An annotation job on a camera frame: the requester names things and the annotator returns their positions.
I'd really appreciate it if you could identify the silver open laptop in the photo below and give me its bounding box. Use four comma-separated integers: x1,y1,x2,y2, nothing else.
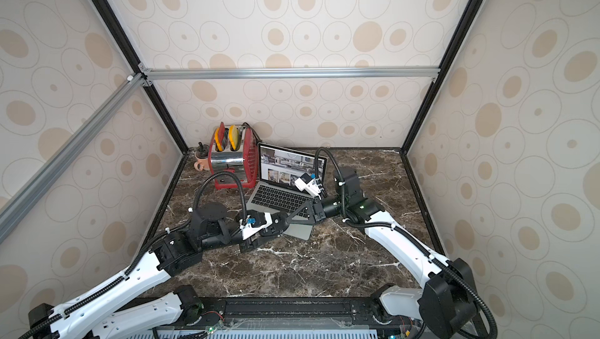
247,143,315,241

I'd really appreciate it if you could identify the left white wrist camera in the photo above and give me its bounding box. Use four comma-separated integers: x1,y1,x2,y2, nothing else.
240,211,273,241

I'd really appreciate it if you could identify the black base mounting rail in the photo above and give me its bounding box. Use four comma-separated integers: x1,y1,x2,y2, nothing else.
85,295,491,339

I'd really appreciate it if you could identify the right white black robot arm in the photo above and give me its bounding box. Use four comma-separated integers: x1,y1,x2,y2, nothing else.
291,148,498,338

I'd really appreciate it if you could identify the right black frame post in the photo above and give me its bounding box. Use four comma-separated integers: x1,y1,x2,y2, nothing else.
401,0,503,155

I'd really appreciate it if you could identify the diagonal silver aluminium bar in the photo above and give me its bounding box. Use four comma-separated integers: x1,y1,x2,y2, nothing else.
1,73,144,241

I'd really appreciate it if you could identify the red chrome toaster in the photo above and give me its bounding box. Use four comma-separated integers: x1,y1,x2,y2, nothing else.
209,123,260,188

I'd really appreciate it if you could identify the black toaster power cable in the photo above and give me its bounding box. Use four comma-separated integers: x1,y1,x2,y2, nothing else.
241,122,263,145

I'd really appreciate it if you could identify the black frame post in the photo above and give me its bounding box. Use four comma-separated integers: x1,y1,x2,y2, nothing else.
91,0,188,154
401,0,503,155

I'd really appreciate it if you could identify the red toy toast slice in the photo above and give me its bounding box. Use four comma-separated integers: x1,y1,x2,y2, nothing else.
213,122,228,152

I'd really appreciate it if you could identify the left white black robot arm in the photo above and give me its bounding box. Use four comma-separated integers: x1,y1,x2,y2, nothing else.
23,172,289,338

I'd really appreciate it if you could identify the yellow toy toast slice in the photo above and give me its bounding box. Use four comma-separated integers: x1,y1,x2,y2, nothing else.
227,125,242,152

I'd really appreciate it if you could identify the horizontal silver aluminium bar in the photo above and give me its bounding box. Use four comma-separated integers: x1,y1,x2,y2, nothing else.
144,66,440,81

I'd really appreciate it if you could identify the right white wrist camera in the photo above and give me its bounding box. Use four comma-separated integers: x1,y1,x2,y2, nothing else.
294,173,327,199

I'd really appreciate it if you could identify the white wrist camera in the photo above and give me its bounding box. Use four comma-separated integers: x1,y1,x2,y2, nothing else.
240,211,273,241
294,173,327,199

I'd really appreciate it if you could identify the left black frame post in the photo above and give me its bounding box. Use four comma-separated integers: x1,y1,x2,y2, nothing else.
91,0,188,154

